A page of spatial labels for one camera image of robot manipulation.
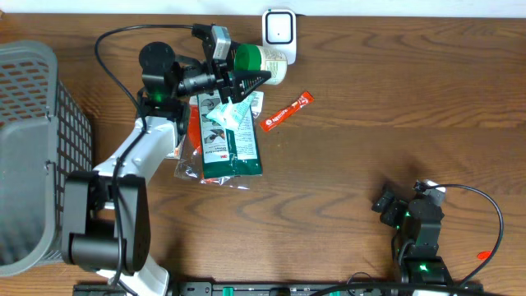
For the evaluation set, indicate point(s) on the red dustpan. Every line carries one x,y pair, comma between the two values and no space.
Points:
190,165

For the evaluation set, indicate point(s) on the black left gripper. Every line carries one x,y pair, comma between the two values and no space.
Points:
224,80

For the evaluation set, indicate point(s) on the black mounting rail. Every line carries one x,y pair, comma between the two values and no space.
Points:
355,288

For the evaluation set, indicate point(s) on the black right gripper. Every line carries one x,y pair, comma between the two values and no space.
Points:
391,206

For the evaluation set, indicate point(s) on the red sticker on table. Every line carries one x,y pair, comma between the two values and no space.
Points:
484,255

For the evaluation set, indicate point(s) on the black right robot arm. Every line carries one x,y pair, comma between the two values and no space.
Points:
414,246

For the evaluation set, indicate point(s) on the red snack stick packet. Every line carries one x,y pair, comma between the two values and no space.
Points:
276,119

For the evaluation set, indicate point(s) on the mint green wipes pack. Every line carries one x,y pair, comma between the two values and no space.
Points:
230,115

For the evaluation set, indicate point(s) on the grey plastic basket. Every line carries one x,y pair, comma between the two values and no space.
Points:
44,137

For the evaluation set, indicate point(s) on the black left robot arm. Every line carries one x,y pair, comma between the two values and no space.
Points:
106,226

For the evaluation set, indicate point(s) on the white barcode scanner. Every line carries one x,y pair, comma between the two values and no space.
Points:
279,31

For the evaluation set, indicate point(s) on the green grip gloves package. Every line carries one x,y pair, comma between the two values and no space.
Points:
227,153

